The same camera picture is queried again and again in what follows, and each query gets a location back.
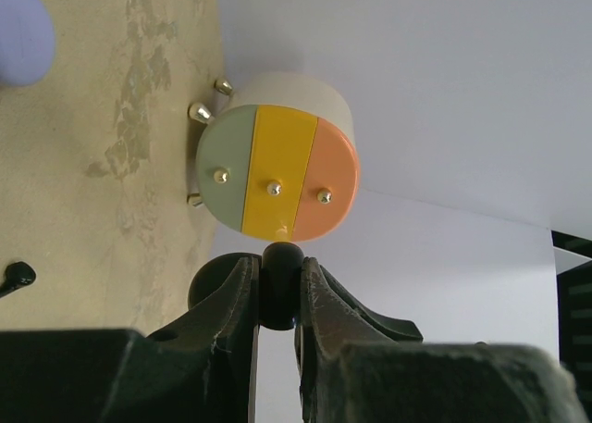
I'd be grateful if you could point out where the purple round earbud charging case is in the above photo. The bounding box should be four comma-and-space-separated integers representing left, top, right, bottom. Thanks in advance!
1, 0, 56, 87

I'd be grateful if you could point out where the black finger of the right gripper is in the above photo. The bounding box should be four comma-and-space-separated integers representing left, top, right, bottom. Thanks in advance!
346, 298, 424, 342

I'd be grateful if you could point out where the black earbud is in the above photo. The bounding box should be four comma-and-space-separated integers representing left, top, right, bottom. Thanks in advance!
0, 261, 37, 298

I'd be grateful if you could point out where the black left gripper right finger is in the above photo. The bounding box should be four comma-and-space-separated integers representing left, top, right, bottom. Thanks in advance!
300, 258, 587, 422

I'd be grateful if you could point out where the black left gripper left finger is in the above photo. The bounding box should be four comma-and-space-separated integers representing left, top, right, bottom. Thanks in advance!
1, 253, 260, 422

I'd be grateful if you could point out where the cylindrical three-drawer storage box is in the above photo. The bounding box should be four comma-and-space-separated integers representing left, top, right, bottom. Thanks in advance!
188, 72, 361, 243

